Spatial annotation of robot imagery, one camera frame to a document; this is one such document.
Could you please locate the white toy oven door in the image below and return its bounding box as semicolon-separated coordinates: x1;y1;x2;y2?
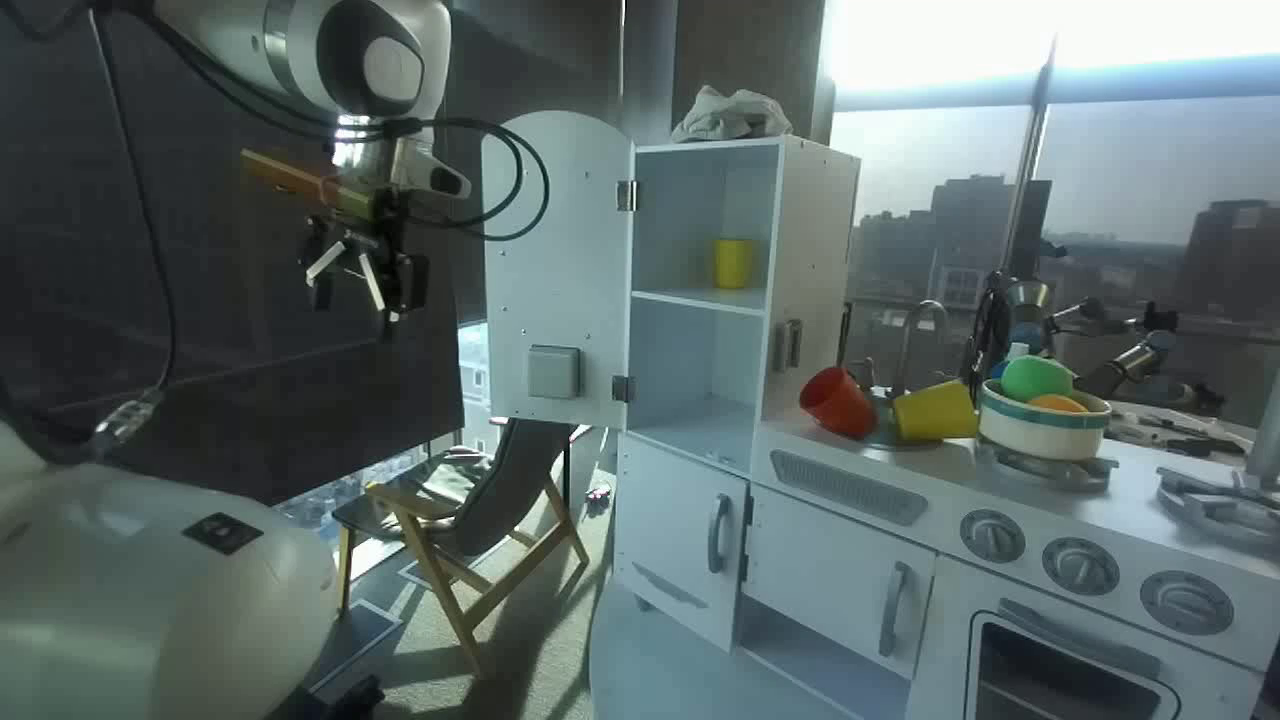
911;554;1263;720

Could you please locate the white toy kitchen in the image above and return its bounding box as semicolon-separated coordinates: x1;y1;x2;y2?
586;133;1280;720

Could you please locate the yellow toy cup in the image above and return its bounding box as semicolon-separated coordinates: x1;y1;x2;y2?
889;374;985;449

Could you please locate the dark roller window blind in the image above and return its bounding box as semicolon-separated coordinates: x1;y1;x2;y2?
0;0;472;506

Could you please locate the green toy item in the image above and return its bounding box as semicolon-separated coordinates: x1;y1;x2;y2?
997;351;1080;402

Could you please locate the black floor box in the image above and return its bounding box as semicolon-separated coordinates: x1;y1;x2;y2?
265;594;405;720

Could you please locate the wooden folding deck chair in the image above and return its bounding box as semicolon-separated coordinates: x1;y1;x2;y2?
331;412;593;673

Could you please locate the red toy cup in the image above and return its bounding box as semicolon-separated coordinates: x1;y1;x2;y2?
795;365;885;445

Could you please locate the grey oven knob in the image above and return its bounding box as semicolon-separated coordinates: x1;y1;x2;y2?
1041;533;1119;599
1137;567;1236;641
957;506;1027;567

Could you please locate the wrist camera with yellow mount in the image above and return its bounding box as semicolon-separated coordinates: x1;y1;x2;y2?
238;147;379;222

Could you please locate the yellow cup in cabinet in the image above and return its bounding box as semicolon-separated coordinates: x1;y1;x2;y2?
710;235;759;295

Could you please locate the white under-counter cabinet door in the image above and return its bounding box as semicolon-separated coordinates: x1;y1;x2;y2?
741;483;940;683

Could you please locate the white bowl with green rim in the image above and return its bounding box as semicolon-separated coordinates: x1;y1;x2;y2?
976;374;1115;464

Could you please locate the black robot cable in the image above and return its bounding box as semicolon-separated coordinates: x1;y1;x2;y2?
85;0;551;461

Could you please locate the short white fridge cabinet door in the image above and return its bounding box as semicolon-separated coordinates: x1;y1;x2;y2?
611;431;755;657

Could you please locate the tall white fridge cabinet door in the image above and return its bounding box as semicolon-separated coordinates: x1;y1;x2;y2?
476;108;639;431

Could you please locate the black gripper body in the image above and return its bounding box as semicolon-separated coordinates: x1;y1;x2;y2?
315;182;432;314

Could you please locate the blue toy bottle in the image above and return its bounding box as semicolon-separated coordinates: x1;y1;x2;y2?
1005;314;1058;365

